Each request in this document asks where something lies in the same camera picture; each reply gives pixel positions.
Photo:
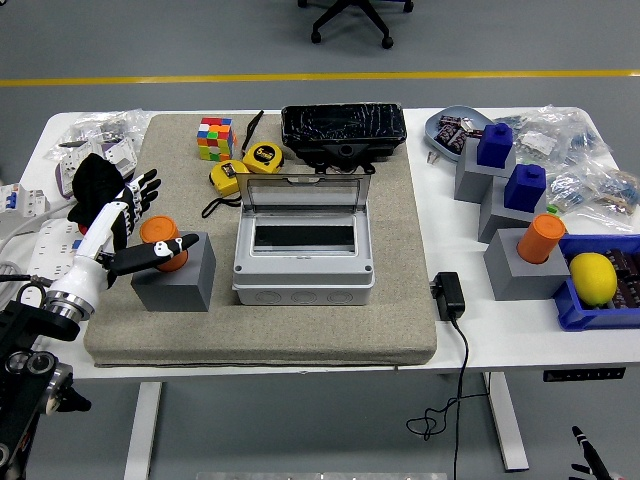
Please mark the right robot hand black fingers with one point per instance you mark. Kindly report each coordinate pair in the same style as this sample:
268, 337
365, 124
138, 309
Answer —
592, 455

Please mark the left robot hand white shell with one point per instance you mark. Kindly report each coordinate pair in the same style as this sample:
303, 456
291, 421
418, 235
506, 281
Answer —
85, 250

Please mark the grey electrical box clear lid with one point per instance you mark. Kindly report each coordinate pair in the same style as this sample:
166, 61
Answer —
300, 285

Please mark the white power strip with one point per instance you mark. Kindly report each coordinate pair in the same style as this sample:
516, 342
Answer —
50, 255

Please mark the black cloth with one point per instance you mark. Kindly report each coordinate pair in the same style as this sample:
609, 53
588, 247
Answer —
95, 172

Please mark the white circuit breaker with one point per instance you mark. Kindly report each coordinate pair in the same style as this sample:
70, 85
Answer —
22, 200

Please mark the black table control panel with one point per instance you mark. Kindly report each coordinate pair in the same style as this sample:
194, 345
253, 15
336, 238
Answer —
585, 375

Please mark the white table leg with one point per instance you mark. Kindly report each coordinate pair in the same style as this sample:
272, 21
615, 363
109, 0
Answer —
142, 430
510, 430

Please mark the grey block with round hole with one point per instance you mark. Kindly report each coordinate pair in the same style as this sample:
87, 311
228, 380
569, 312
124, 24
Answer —
175, 292

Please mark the white socket purple trim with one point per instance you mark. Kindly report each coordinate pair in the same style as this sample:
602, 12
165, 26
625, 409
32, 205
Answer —
120, 152

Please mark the blue plastic bin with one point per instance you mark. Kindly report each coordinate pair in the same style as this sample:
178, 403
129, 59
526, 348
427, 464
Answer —
580, 315

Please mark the large colourful puzzle cube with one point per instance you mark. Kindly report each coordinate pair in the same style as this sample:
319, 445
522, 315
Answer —
215, 140

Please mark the yellow lemon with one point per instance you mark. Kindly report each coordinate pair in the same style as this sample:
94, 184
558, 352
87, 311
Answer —
594, 280

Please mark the dark brown component strips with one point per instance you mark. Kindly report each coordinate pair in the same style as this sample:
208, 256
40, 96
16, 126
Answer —
627, 280

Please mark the yellow tape measure round label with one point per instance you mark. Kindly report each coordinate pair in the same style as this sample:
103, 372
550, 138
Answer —
263, 159

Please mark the black power adapter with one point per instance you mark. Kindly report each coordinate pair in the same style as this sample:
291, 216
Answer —
450, 295

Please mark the grey-brown mat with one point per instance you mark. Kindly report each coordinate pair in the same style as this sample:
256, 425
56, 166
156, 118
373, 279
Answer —
300, 335

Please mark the small green piece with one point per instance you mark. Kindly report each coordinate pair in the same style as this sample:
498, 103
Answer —
552, 209

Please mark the clear bag of blue parts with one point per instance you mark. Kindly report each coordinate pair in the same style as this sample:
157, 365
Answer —
610, 195
565, 135

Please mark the blue block with knob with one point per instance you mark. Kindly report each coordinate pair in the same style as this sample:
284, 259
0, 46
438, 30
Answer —
525, 187
495, 145

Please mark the black glossy case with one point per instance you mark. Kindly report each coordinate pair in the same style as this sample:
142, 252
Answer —
345, 125

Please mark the dark snack packets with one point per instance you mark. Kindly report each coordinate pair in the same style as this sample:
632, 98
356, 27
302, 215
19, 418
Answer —
450, 134

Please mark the black office chair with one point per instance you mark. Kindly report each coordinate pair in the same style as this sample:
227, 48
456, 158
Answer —
350, 15

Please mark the blue-grey plate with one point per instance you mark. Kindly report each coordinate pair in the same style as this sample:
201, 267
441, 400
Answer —
435, 132

